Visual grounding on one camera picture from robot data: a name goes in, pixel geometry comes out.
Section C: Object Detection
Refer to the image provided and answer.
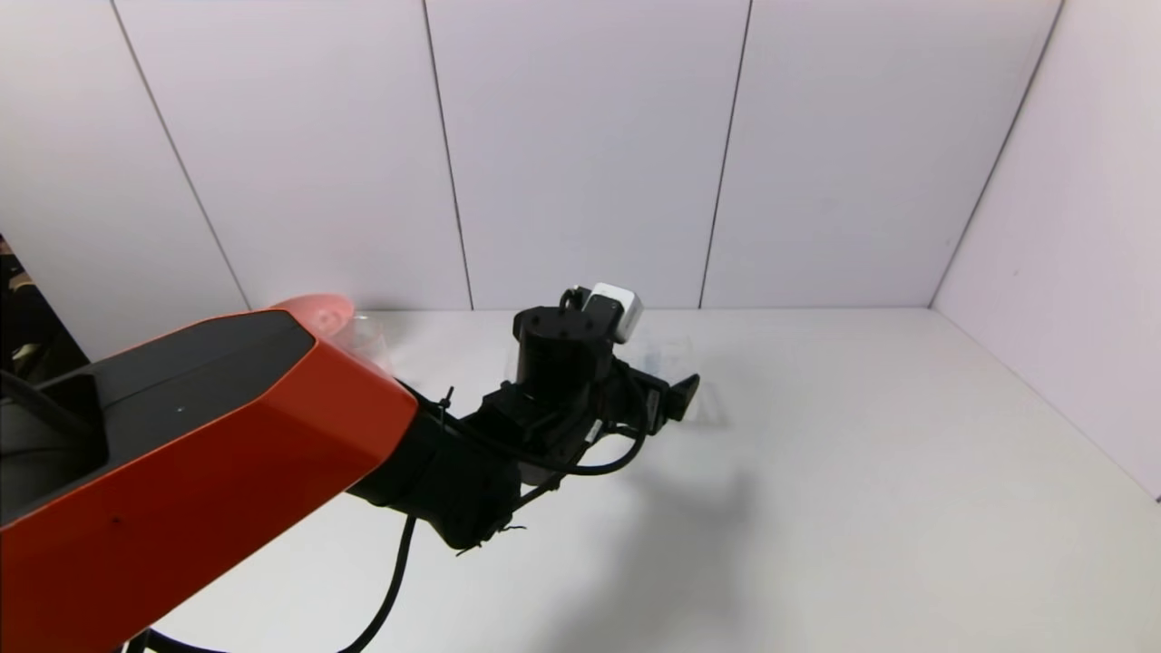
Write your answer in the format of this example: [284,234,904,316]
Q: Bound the clear acrylic test tube rack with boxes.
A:
[503,332,717,428]

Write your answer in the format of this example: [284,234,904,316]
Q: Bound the clear glass beaker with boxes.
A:
[337,312,396,375]

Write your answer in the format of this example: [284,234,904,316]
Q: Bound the pink bowl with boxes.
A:
[270,292,356,338]

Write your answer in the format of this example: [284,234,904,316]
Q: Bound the dark chair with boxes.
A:
[0,234,92,384]

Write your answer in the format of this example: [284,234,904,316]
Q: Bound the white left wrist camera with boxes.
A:
[580,282,646,345]

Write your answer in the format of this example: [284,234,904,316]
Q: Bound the thin black camera cable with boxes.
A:
[434,363,651,479]

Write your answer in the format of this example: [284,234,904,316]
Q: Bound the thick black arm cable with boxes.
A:
[127,515,420,653]

